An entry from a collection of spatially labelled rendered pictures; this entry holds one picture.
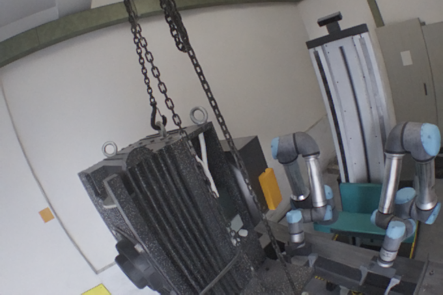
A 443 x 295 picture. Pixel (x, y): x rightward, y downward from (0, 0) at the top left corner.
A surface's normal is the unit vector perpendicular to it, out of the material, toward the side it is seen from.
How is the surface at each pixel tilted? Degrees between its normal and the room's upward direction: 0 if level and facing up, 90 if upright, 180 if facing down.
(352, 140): 90
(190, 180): 90
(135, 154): 90
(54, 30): 90
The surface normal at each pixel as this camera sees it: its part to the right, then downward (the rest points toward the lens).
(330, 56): -0.69, 0.40
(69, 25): 0.55, -0.04
